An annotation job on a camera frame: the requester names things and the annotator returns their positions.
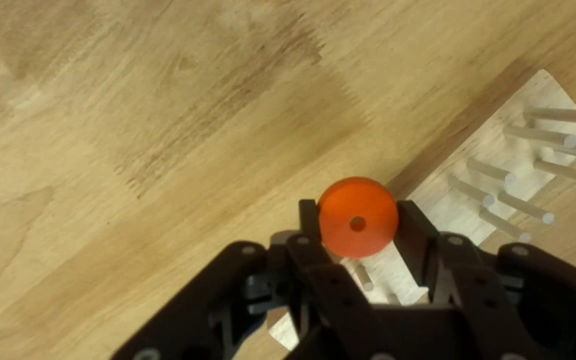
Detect wooden peg board platform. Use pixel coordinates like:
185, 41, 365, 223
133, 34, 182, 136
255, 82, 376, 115
265, 68, 576, 352

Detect orange ring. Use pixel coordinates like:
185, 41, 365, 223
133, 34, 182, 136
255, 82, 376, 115
315, 176, 400, 261

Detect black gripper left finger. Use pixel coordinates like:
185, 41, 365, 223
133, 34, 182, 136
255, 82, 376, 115
110, 200, 382, 360

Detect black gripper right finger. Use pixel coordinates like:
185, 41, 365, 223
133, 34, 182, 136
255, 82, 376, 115
370, 200, 576, 360

